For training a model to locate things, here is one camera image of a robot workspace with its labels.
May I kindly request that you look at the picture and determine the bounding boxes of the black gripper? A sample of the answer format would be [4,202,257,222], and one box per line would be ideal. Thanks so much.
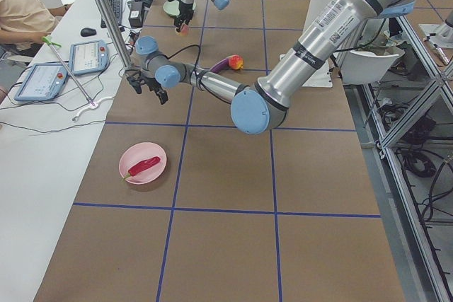
[125,70,168,105]
[168,0,195,29]

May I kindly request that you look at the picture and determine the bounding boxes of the yellow pink peach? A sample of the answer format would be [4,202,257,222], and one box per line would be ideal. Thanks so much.
[176,23,189,36]

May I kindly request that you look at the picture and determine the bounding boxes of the purple eggplant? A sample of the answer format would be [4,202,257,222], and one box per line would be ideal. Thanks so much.
[210,56,231,73]

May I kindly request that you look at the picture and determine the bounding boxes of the red chili pepper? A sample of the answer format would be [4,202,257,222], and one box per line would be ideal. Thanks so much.
[122,156,161,180]

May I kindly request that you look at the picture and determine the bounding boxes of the light green plate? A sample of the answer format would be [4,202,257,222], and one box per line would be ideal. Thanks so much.
[163,1,189,19]

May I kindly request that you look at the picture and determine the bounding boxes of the black power adapter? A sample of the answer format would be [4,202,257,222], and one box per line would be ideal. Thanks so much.
[128,1,144,28]

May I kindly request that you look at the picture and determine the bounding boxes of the pink plate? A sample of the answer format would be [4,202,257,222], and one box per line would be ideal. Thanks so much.
[118,142,167,185]

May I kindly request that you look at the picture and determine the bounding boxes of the red orange round fruit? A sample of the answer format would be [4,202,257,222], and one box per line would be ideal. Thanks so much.
[227,54,243,70]

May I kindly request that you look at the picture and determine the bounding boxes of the far teach pendant tablet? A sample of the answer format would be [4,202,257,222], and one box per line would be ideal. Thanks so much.
[69,40,109,76]

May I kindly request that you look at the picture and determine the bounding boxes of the teach pendant tablet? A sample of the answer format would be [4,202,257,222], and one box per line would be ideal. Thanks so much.
[14,64,67,102]
[69,40,109,76]

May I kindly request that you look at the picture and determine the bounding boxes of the black keyboard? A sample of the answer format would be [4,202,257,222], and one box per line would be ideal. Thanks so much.
[108,0,123,26]

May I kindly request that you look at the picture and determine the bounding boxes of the black computer mouse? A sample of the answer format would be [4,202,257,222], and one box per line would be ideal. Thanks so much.
[80,28,97,37]

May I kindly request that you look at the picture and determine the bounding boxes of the near teach pendant tablet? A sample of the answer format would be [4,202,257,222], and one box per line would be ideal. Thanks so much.
[14,64,67,102]

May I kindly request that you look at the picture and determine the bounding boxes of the reacher grabber tool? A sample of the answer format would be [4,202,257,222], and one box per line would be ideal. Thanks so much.
[42,35,115,122]

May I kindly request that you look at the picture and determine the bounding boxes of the person in beige shirt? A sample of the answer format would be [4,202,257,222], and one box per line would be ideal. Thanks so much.
[1,0,71,57]

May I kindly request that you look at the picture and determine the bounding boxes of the white plastic bin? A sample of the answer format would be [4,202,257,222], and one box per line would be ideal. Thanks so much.
[340,46,405,85]

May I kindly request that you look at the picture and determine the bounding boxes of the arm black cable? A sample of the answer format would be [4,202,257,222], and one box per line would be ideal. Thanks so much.
[166,44,202,69]

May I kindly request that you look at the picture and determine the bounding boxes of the aluminium frame post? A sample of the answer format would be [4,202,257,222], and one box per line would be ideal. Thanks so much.
[95,0,132,69]

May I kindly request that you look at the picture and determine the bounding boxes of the black floor cables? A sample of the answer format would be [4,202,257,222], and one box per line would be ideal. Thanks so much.
[374,100,453,225]

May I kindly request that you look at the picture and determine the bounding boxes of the aluminium frame rack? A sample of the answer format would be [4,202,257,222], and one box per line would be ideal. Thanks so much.
[363,0,452,301]

